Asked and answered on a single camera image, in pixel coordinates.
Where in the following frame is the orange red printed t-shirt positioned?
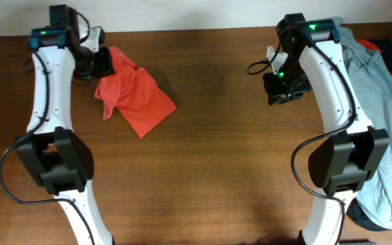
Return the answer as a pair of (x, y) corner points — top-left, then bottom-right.
(95, 46), (176, 139)

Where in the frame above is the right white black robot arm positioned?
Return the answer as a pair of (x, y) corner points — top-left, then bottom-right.
(263, 13), (389, 245)

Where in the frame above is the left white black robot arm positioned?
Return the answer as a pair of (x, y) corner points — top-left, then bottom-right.
(14, 5), (115, 244)

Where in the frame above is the light grey shirt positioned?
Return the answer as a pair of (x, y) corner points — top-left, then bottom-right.
(328, 16), (392, 231)

